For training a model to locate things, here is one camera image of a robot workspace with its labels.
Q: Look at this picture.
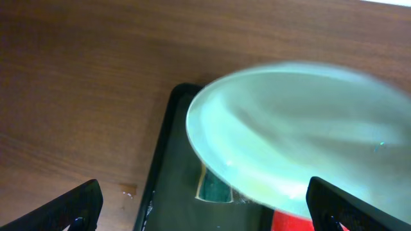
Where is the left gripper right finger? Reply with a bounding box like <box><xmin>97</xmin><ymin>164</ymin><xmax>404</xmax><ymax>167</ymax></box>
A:
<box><xmin>306</xmin><ymin>176</ymin><xmax>410</xmax><ymax>231</ymax></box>

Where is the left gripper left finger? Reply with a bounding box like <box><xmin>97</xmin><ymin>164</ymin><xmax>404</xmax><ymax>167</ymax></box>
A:
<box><xmin>1</xmin><ymin>179</ymin><xmax>103</xmax><ymax>231</ymax></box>

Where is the light green plate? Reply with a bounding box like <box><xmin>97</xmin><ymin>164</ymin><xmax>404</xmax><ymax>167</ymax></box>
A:
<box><xmin>186</xmin><ymin>62</ymin><xmax>410</xmax><ymax>222</ymax></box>

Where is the green and yellow sponge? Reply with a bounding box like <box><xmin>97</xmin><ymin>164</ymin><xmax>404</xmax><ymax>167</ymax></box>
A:
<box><xmin>195</xmin><ymin>164</ymin><xmax>234</xmax><ymax>203</ymax></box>

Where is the red plastic tray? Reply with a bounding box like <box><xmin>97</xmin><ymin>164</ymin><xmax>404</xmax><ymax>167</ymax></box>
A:
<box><xmin>271</xmin><ymin>209</ymin><xmax>349</xmax><ymax>231</ymax></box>

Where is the black rectangular tray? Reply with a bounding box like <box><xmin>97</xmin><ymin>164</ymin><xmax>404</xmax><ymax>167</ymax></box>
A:
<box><xmin>134</xmin><ymin>83</ymin><xmax>274</xmax><ymax>231</ymax></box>

